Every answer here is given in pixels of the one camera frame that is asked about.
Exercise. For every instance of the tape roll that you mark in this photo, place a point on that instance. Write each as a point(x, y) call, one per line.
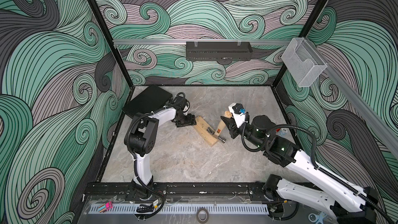
point(202, 215)

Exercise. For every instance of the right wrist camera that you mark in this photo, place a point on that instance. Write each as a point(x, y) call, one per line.
point(239, 114)

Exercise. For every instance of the wooden handle claw hammer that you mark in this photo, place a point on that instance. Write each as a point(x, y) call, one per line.
point(220, 128)

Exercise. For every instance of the white slotted cable duct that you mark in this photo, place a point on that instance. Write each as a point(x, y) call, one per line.
point(245, 209)

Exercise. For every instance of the clear plastic wall bin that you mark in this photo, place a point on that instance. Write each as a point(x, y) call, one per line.
point(303, 61)

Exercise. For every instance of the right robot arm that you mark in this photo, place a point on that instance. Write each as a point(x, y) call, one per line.
point(342, 200)

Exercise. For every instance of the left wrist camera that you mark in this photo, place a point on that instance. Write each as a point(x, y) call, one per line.
point(186, 108)

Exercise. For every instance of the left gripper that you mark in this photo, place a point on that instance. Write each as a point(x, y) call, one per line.
point(189, 122)

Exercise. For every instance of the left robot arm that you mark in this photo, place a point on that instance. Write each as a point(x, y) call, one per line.
point(141, 136)

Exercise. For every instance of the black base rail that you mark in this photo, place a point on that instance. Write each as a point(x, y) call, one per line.
point(131, 191)

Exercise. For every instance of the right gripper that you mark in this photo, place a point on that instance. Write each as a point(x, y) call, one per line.
point(230, 124)

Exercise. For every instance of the wooden board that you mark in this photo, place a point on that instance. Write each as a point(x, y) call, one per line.
point(205, 131)

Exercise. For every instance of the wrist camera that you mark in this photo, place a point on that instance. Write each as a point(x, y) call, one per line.
point(239, 114)
point(186, 108)

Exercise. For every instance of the black case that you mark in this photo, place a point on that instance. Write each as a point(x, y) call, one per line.
point(151, 99)

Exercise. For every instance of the blue scissors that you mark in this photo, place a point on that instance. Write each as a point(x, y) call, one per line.
point(317, 218)

